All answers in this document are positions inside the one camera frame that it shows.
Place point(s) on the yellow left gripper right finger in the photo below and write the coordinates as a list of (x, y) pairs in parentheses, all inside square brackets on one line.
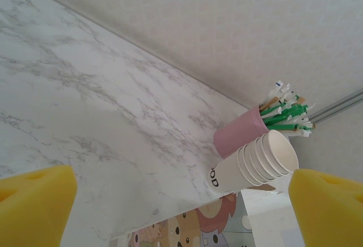
[(331, 213)]

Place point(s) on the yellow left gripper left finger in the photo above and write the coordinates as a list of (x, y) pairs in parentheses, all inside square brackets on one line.
[(34, 207)]

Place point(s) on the cartoon print paper bag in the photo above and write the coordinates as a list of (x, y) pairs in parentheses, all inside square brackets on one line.
[(212, 224)]

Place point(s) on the white paper cup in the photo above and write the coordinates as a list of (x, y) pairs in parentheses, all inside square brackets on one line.
[(256, 157), (283, 153), (243, 163), (249, 160)]

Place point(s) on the bundle of wrapped straws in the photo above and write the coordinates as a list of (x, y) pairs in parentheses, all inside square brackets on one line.
[(283, 116)]

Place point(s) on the stack of white paper cups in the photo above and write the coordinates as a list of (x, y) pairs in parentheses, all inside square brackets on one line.
[(227, 173)]

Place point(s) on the pink cylindrical holder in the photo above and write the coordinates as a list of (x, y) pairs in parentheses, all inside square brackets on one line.
[(238, 133)]

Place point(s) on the aluminium frame post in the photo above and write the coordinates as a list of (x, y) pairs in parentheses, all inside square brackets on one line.
[(340, 105)]

